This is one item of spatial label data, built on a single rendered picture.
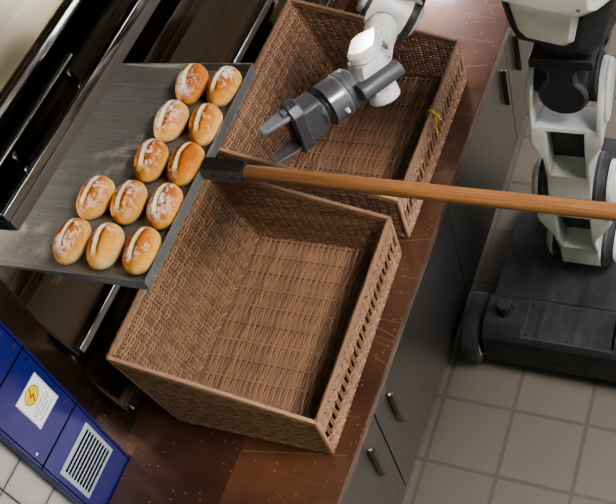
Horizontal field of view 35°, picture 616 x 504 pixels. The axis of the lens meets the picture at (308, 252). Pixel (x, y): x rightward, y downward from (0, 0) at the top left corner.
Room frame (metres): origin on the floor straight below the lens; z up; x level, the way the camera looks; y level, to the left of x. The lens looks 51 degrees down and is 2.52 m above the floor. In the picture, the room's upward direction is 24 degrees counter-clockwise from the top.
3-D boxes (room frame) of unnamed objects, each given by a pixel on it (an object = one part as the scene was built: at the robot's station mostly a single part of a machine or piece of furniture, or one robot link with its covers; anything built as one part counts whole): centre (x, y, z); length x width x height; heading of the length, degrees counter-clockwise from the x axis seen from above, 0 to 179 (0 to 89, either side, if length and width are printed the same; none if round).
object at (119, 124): (1.47, 0.26, 1.19); 0.55 x 0.36 x 0.03; 142
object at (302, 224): (1.37, 0.14, 0.72); 0.56 x 0.49 x 0.28; 142
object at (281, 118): (1.35, -0.04, 1.24); 0.06 x 0.03 x 0.02; 107
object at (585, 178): (1.41, -0.66, 0.78); 0.18 x 0.15 x 0.47; 51
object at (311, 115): (1.38, -0.13, 1.20); 0.12 x 0.10 x 0.13; 107
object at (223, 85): (1.55, 0.02, 1.21); 0.10 x 0.07 x 0.05; 138
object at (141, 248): (1.23, 0.28, 1.21); 0.10 x 0.07 x 0.05; 145
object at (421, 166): (1.84, -0.24, 0.72); 0.56 x 0.49 x 0.28; 141
